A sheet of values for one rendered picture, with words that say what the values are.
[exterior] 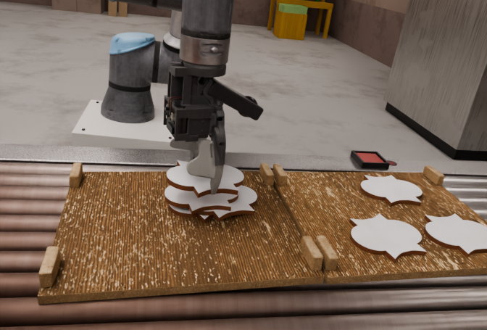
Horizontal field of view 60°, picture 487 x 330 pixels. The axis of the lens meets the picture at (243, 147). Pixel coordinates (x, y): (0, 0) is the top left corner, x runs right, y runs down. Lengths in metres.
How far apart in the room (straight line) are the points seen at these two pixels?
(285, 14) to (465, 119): 5.83
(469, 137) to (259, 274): 3.50
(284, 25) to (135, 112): 8.06
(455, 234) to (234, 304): 0.45
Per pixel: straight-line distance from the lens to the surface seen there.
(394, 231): 0.83
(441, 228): 0.90
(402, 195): 0.97
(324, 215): 0.84
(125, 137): 1.11
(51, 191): 0.90
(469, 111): 3.93
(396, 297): 0.73
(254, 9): 10.58
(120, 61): 1.17
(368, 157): 1.17
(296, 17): 9.21
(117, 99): 1.20
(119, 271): 0.66
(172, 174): 0.73
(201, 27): 0.62
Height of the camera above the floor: 1.36
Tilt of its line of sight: 24 degrees down
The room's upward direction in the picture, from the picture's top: 7 degrees clockwise
